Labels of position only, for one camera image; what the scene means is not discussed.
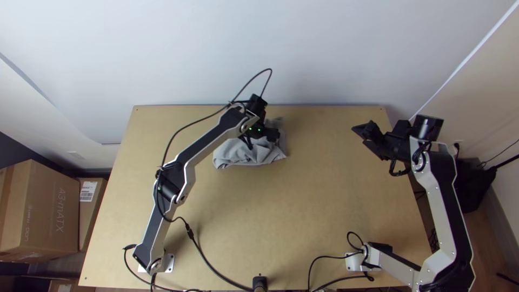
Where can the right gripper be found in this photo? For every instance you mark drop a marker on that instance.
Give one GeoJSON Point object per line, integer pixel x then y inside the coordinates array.
{"type": "Point", "coordinates": [399, 142]}

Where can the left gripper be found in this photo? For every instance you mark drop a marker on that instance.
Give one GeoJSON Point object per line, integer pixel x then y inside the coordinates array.
{"type": "Point", "coordinates": [271, 134]}

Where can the light grey t-shirt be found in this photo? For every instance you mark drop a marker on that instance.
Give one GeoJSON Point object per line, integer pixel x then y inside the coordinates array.
{"type": "Point", "coordinates": [243, 156]}

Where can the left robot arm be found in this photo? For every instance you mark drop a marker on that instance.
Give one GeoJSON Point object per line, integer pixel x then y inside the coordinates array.
{"type": "Point", "coordinates": [211, 134]}

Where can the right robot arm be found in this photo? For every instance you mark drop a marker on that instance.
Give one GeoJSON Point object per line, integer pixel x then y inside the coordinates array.
{"type": "Point", "coordinates": [442, 211]}

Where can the black bag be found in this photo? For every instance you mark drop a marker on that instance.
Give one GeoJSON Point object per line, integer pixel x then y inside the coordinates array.
{"type": "Point", "coordinates": [472, 186]}

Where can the black stand leg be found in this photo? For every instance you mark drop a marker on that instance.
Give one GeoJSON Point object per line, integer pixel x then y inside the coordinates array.
{"type": "Point", "coordinates": [507, 160]}

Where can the cardboard box with white label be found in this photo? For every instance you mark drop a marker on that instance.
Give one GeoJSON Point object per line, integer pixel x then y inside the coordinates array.
{"type": "Point", "coordinates": [91, 211]}

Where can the large brown cardboard box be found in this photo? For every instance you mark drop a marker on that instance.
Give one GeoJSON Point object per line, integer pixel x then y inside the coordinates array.
{"type": "Point", "coordinates": [36, 207]}

